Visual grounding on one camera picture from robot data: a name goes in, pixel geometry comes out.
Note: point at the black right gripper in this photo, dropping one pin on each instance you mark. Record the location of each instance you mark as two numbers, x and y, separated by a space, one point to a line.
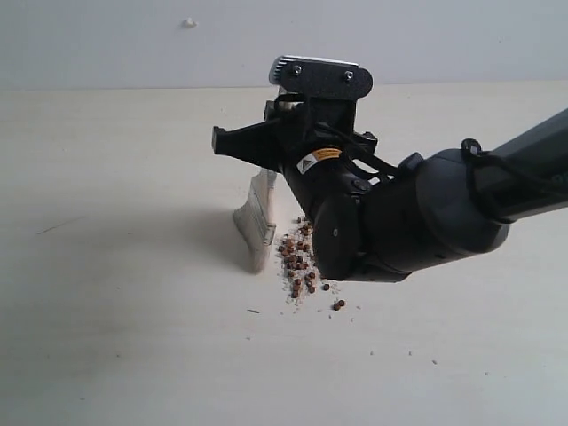
306 152

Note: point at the wide white bristle paint brush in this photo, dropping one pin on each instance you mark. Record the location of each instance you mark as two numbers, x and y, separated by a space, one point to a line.
255 220

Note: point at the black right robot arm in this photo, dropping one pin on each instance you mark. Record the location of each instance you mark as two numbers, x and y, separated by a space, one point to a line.
373 221

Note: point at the scattered rice and brown pellets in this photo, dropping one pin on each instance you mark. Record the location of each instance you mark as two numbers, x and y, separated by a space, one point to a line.
305 285

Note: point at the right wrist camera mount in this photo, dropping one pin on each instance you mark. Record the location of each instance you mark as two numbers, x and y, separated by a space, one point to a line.
328 89

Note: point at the small white wall blob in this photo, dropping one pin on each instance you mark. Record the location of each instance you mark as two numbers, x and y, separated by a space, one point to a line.
189 23

